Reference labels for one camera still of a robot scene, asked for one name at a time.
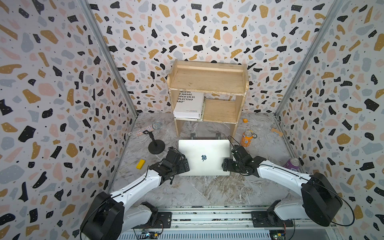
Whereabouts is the silver laptop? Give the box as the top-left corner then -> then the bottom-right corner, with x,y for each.
178,140 -> 231,177

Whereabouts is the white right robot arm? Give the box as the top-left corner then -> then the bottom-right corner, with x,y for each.
222,145 -> 343,227

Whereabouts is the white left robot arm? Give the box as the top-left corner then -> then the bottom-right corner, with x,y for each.
80,147 -> 190,240

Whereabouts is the orange soda can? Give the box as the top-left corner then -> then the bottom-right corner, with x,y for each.
241,130 -> 254,148

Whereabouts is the microphone on black stand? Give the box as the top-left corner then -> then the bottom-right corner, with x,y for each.
135,121 -> 165,155

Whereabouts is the yellow rectangular block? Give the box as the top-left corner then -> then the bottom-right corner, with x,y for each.
136,159 -> 146,170

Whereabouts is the tan wooden rectangular block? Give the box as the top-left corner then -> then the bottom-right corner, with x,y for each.
271,128 -> 283,137

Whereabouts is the purple soda can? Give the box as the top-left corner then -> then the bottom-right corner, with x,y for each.
284,158 -> 301,172

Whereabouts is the white book with black text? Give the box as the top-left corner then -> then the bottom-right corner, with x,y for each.
174,91 -> 204,120

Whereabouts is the wooden shelf unit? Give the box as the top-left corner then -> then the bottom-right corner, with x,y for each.
167,60 -> 249,137

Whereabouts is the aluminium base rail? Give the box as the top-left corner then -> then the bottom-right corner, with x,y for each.
116,205 -> 304,240

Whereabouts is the aluminium corner frame post left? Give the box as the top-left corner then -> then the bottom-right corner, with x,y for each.
78,0 -> 138,119

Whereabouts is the aluminium corner frame post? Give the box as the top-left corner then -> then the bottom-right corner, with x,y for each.
78,0 -> 138,119
275,0 -> 343,117

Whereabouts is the aluminium corner frame post right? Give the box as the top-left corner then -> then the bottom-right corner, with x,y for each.
275,0 -> 343,117

